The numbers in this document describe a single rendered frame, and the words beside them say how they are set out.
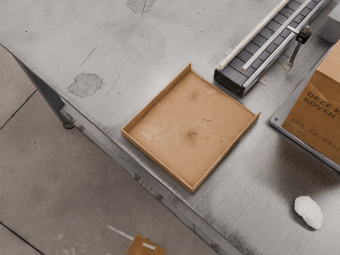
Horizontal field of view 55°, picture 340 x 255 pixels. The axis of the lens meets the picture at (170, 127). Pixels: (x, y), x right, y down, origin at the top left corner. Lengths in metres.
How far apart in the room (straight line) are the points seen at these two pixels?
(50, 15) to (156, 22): 0.38
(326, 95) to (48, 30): 0.90
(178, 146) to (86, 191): 0.97
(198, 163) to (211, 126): 0.12
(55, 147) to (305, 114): 1.43
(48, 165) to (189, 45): 1.13
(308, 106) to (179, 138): 0.35
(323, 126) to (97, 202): 1.23
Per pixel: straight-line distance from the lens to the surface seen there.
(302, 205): 0.89
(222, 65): 0.96
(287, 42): 1.10
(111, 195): 1.77
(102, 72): 1.07
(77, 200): 1.81
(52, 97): 1.70
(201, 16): 1.20
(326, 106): 0.81
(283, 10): 1.18
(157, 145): 0.92
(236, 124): 0.96
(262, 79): 1.05
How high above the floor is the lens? 1.68
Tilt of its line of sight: 64 degrees down
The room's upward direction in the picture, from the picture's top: 4 degrees counter-clockwise
